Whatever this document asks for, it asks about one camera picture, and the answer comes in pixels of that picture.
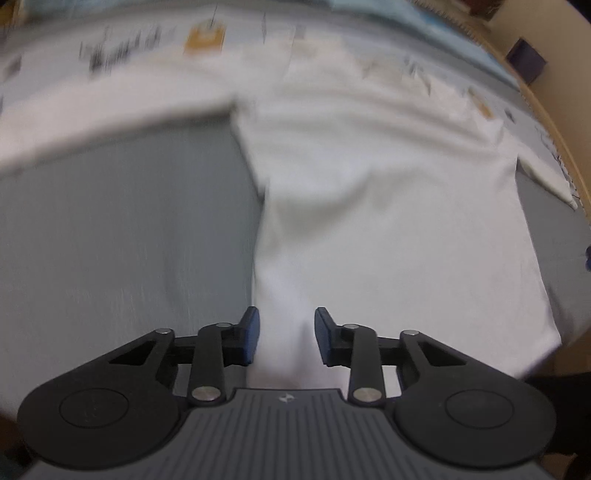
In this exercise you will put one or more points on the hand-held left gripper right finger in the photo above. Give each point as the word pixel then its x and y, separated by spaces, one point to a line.
pixel 322 335

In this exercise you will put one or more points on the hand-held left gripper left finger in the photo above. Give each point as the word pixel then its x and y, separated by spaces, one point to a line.
pixel 252 333

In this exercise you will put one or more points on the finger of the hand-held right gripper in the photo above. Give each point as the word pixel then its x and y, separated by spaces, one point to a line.
pixel 588 258

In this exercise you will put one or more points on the white t-shirt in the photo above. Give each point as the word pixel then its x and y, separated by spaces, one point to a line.
pixel 378 221

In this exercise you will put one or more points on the grey deer print bed sheet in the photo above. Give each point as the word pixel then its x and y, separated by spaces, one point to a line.
pixel 115 240

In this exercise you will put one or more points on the dark purple box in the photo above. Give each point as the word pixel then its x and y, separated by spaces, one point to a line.
pixel 526 59

